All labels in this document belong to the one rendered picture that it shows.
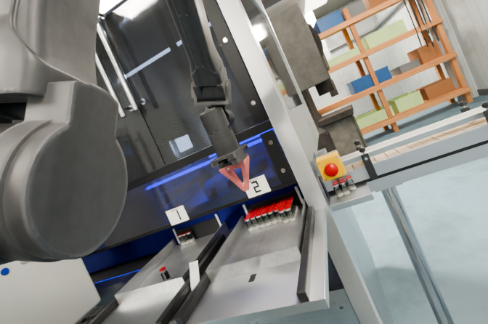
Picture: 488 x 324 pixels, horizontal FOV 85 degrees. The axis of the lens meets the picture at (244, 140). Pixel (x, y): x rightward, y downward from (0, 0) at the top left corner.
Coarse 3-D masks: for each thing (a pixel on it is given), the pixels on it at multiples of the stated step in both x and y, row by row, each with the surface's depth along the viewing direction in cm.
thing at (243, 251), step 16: (304, 208) 84; (240, 224) 98; (272, 224) 90; (288, 224) 84; (304, 224) 76; (240, 240) 88; (256, 240) 83; (272, 240) 78; (288, 240) 74; (224, 256) 80; (240, 256) 77; (256, 256) 66; (272, 256) 64; (288, 256) 63; (208, 272) 70; (224, 272) 69; (240, 272) 68
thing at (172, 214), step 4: (176, 208) 101; (180, 208) 100; (168, 212) 102; (172, 212) 102; (176, 212) 101; (180, 212) 101; (184, 212) 100; (168, 216) 102; (172, 216) 102; (176, 216) 101; (180, 216) 101; (184, 216) 100; (172, 220) 102; (176, 220) 102; (180, 220) 101; (184, 220) 101; (172, 224) 103
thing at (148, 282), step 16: (224, 224) 104; (208, 240) 102; (160, 256) 103; (176, 256) 100; (192, 256) 93; (144, 272) 93; (176, 272) 86; (128, 288) 86; (144, 288) 78; (160, 288) 76; (176, 288) 74
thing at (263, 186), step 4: (260, 176) 89; (252, 180) 90; (260, 180) 90; (264, 180) 89; (252, 184) 91; (260, 184) 90; (264, 184) 89; (252, 188) 91; (256, 188) 90; (260, 188) 90; (264, 188) 90; (268, 188) 89; (248, 192) 92; (252, 192) 91; (260, 192) 90; (264, 192) 90; (248, 196) 92; (252, 196) 91
